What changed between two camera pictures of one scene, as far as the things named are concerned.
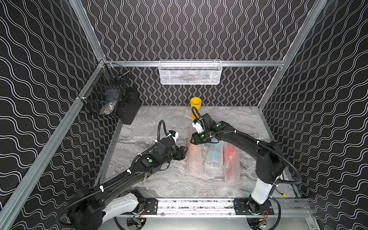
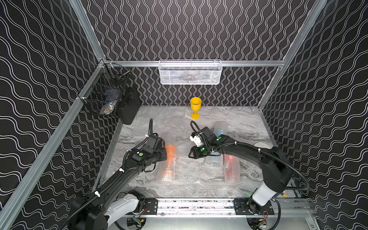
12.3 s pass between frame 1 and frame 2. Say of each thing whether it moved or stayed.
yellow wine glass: stayed
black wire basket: stayed
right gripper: moved
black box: stayed
